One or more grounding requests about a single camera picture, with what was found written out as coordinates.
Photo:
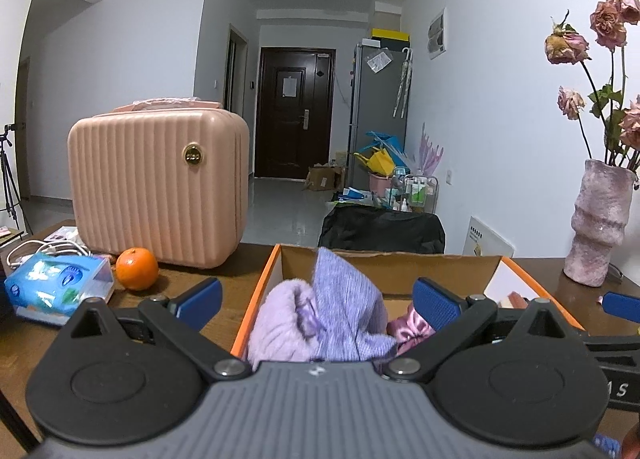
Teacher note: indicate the black tripod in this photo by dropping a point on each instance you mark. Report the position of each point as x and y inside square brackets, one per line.
[6, 174]

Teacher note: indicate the orange fruit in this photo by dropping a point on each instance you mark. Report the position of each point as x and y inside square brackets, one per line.
[137, 269]

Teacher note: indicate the white electrical panel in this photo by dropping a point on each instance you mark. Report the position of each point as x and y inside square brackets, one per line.
[437, 34]

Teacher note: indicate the light purple fluffy cloth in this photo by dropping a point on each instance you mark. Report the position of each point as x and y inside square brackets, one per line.
[280, 324]

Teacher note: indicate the black bag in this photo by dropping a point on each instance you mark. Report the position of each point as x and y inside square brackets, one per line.
[380, 231]

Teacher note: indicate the small brown cardboard box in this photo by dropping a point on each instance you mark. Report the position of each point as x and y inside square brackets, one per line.
[322, 179]

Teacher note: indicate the grey refrigerator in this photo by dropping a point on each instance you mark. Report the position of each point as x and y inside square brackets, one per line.
[375, 109]

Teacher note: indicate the pink bucket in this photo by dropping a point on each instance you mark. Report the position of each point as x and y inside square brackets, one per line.
[380, 185]

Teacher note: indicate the white wall outlet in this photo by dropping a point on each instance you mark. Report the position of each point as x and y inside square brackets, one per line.
[450, 177]

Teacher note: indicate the blue folded rack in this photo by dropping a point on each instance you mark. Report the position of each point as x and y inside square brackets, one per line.
[382, 136]

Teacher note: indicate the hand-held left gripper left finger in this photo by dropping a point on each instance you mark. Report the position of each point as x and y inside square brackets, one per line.
[200, 301]

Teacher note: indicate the orange red cardboard box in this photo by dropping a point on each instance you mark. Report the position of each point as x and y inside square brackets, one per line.
[400, 271]

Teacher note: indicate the dried pink rose bouquet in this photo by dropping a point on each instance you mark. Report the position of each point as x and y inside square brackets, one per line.
[607, 24]

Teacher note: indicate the purple knit cloth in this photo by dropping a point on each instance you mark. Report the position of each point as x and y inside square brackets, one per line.
[345, 299]

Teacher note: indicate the white flat panel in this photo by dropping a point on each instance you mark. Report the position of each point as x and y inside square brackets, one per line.
[487, 239]

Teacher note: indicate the pink ribbed suitcase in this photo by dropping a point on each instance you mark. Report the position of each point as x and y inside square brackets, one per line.
[140, 189]

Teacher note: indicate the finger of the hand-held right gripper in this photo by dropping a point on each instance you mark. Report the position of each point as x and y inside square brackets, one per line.
[617, 349]
[622, 308]

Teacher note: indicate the yellow black box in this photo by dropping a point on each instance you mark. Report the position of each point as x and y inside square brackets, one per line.
[390, 33]

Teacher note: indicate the pink satin scrunchie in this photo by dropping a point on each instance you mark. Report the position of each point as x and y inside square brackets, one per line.
[407, 329]

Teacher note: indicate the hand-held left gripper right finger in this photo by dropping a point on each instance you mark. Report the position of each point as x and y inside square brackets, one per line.
[435, 304]

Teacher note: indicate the white paper door notice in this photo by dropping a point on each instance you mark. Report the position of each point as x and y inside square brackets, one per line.
[289, 86]

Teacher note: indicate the blue tissue pack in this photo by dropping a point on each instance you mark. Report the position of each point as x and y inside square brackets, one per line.
[45, 284]

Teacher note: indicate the pink textured vase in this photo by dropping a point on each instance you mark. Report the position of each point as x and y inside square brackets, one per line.
[597, 224]

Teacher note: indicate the clear plastic bag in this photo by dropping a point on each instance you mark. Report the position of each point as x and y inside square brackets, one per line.
[380, 61]

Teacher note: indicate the purple feather decoration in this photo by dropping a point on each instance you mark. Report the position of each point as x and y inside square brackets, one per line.
[430, 154]

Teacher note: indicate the dark brown door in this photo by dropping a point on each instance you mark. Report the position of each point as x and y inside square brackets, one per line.
[295, 139]

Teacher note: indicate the white folded umbrella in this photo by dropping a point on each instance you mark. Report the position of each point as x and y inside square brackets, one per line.
[402, 84]

